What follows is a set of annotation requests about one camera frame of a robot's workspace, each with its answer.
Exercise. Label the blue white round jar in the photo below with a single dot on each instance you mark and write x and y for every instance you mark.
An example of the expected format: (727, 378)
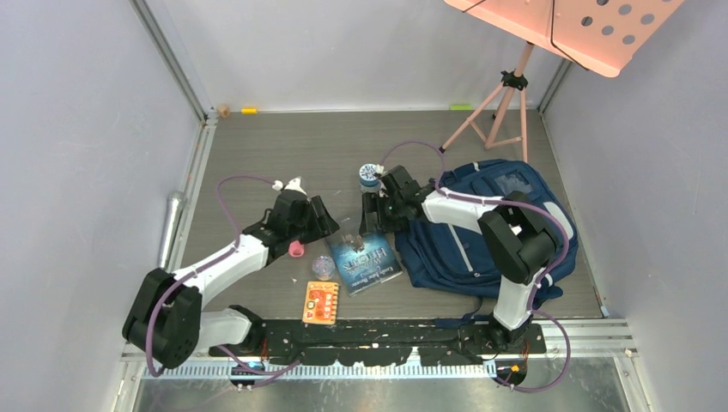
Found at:
(369, 177)

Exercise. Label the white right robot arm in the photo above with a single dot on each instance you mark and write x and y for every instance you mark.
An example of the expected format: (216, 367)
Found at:
(525, 241)

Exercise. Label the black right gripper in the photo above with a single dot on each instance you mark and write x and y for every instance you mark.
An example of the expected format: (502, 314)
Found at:
(374, 202)

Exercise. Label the navy blue backpack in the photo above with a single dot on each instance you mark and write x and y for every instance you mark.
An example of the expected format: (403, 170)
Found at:
(456, 260)

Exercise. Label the small wooden block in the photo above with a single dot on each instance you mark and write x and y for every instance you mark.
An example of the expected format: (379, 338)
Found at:
(224, 110)

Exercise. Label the silver metal cylinder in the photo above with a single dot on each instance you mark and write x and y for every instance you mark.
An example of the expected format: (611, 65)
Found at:
(175, 207)

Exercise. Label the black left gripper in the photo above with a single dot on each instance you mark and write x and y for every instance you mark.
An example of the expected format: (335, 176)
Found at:
(323, 225)

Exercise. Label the pink highlighter marker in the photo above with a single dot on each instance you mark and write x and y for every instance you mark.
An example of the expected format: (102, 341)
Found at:
(296, 249)

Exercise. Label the blue Wuthering Heights book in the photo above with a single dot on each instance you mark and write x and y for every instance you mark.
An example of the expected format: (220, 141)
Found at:
(362, 261)

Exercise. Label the pink music stand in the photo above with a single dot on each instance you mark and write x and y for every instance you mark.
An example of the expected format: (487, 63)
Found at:
(599, 36)

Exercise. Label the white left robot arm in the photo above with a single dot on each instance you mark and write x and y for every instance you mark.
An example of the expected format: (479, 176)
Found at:
(167, 320)

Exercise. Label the orange spiral notepad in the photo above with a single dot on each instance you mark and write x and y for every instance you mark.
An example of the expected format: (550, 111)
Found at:
(320, 304)

